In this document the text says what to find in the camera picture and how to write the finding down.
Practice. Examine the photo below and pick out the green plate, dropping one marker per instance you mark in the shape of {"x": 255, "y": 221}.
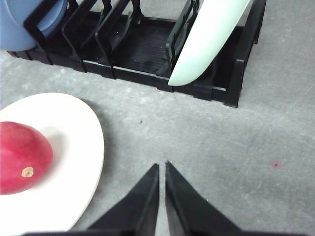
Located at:
{"x": 212, "y": 23}

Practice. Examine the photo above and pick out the blue plate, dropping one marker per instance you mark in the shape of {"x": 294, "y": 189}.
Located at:
{"x": 13, "y": 13}

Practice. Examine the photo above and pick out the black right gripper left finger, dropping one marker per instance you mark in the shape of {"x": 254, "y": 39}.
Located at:
{"x": 136, "y": 213}

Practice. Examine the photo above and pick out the black dish rack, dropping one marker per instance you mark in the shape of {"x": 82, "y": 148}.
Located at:
{"x": 126, "y": 44}

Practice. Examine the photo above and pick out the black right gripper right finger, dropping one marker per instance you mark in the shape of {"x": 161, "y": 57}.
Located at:
{"x": 190, "y": 214}

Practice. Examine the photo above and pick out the white plate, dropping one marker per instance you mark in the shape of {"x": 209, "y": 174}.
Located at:
{"x": 67, "y": 197}

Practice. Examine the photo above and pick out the red pomegranate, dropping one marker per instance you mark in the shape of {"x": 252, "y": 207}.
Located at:
{"x": 26, "y": 158}

